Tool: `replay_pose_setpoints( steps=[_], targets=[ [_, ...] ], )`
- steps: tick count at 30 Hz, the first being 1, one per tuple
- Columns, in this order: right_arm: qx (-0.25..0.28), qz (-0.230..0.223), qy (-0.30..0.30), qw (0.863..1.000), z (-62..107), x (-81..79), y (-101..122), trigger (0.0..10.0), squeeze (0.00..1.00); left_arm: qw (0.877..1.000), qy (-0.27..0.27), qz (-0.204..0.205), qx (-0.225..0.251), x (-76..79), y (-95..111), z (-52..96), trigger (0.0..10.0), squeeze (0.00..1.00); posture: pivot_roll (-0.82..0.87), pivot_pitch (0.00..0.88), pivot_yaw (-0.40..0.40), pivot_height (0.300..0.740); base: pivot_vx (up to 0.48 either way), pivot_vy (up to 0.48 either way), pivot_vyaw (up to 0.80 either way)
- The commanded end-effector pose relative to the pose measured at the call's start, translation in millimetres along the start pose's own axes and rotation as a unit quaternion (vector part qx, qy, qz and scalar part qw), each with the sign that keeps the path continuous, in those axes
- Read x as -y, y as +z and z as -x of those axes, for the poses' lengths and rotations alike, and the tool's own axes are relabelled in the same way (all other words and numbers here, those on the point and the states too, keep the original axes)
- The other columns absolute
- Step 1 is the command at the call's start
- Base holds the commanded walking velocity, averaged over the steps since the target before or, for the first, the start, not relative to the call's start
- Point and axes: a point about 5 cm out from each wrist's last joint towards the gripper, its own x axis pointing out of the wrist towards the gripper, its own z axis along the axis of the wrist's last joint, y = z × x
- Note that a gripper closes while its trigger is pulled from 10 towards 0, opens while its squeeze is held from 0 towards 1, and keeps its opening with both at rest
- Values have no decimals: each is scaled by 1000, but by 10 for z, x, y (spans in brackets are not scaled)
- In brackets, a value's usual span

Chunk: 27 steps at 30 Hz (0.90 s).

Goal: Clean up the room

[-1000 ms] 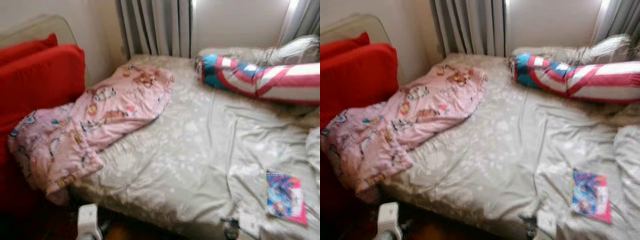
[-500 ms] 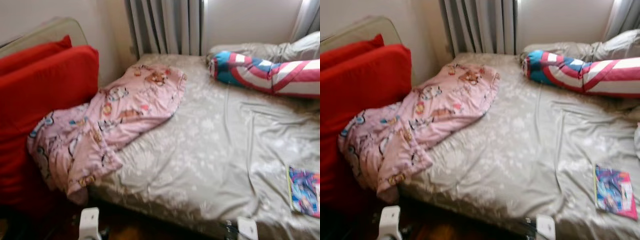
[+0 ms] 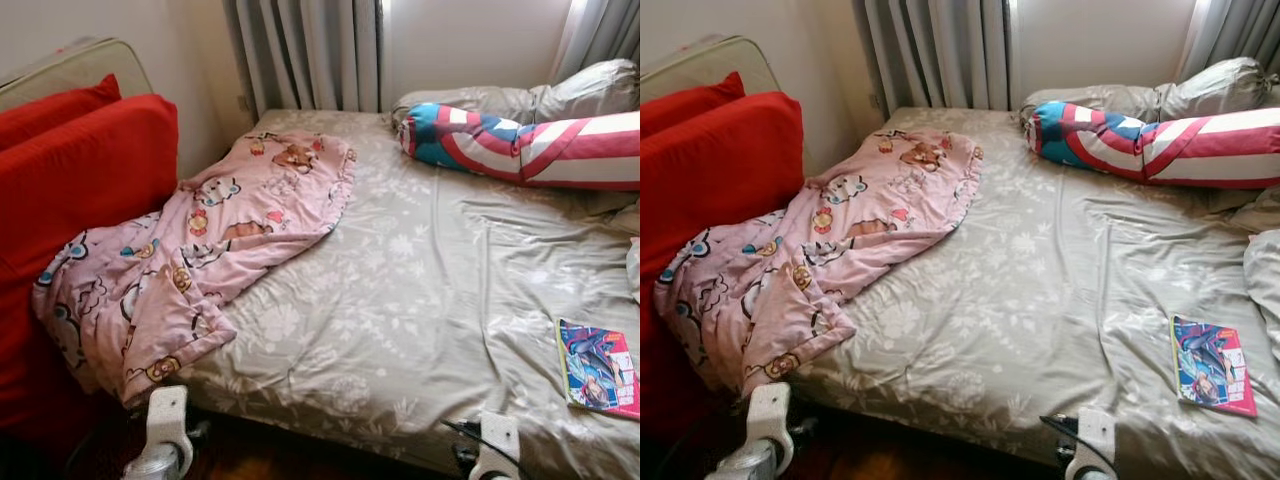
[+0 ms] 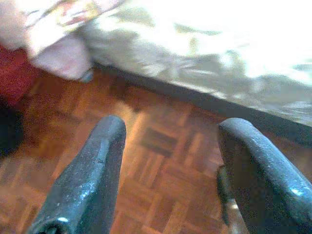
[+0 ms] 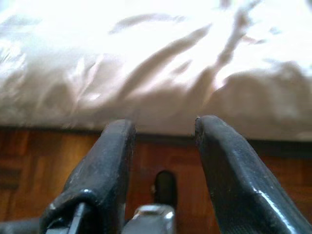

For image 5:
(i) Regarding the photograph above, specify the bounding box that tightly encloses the silver robot right leg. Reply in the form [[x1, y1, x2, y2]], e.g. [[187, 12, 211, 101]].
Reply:
[[123, 170, 177, 234]]

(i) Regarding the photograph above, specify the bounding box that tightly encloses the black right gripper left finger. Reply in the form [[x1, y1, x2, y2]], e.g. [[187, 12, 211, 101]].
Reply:
[[39, 119, 137, 234]]

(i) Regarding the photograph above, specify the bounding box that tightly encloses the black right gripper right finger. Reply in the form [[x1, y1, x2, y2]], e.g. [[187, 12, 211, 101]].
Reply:
[[194, 115, 312, 234]]

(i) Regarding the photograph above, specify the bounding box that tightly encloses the bed with grey floral sheet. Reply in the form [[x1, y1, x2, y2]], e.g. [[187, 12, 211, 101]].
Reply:
[[0, 0, 312, 142]]

